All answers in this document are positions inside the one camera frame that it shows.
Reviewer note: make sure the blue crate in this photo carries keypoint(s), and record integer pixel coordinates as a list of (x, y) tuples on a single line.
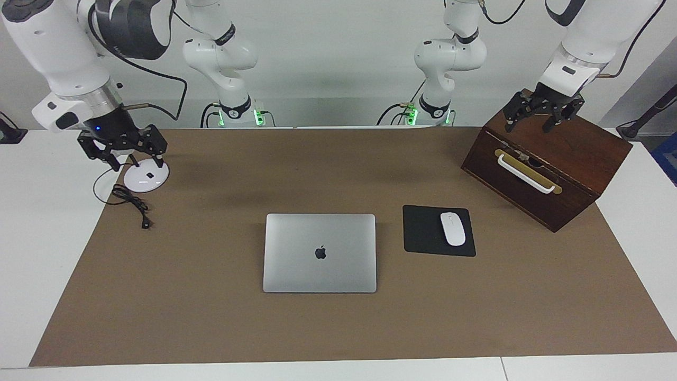
[(667, 159)]

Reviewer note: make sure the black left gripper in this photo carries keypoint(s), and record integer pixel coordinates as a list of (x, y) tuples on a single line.
[(555, 99)]

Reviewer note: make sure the dark wooden box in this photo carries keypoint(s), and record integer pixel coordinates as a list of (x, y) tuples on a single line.
[(571, 153)]

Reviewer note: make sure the black tripod leg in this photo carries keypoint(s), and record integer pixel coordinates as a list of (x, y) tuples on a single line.
[(648, 114)]

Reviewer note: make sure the white computer mouse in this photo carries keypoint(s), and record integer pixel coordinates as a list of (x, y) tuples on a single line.
[(453, 228)]

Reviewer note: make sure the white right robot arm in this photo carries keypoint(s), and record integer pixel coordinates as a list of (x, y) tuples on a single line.
[(58, 47)]

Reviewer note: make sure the brown table mat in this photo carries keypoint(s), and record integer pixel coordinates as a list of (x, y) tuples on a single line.
[(211, 317)]

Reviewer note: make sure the white desk lamp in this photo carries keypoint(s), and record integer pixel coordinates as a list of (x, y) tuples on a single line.
[(145, 180)]

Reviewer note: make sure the black stand foot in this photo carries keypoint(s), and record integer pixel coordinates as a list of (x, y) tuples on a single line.
[(10, 135)]

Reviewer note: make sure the black mouse pad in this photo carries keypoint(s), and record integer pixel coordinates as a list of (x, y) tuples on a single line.
[(420, 233)]

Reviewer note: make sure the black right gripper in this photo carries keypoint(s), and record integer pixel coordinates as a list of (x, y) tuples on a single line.
[(108, 127)]

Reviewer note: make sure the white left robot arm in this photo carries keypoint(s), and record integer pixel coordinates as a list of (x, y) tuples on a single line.
[(449, 58)]

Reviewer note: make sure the silver laptop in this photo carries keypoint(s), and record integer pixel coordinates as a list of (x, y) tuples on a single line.
[(317, 264)]

